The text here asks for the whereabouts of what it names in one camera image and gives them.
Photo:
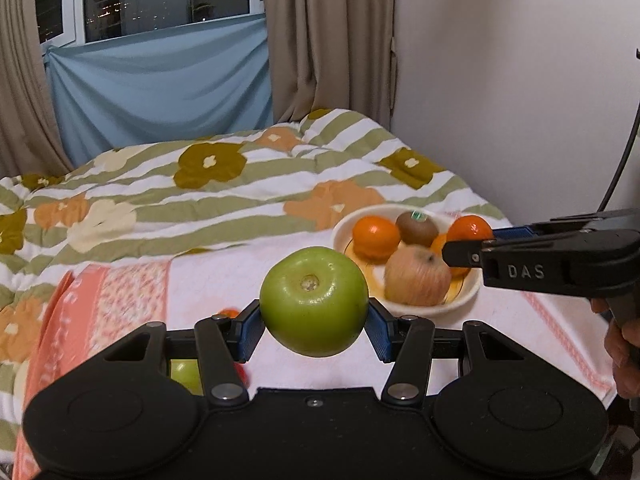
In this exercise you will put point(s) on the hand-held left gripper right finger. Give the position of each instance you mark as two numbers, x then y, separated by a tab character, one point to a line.
377	332

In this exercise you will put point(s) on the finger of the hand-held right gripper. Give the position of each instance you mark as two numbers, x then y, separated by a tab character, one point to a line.
515	233
462	254

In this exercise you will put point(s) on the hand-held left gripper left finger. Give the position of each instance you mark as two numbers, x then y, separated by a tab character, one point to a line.
248	332

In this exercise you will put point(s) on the large orange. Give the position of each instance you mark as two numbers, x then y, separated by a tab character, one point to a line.
437	246
375	237

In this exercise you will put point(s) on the red apple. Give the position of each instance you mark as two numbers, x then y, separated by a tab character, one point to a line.
417	277

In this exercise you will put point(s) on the brown kiwi with green sticker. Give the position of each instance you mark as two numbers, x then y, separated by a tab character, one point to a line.
417	230

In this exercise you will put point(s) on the cream bowl with bear print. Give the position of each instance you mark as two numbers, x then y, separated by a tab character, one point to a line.
425	310

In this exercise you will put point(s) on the green apple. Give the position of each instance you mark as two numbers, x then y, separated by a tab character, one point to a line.
186	377
315	305

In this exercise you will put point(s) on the person's right hand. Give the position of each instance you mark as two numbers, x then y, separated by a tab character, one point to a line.
622	365

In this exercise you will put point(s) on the pink floral tablecloth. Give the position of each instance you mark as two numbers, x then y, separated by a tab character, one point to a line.
210	280

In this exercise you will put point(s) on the green striped floral blanket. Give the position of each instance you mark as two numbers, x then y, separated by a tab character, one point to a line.
200	200

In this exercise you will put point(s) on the light blue cloth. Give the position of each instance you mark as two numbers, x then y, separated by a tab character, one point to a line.
160	95

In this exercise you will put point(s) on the beige curtain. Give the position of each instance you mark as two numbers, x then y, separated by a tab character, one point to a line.
25	85
325	35

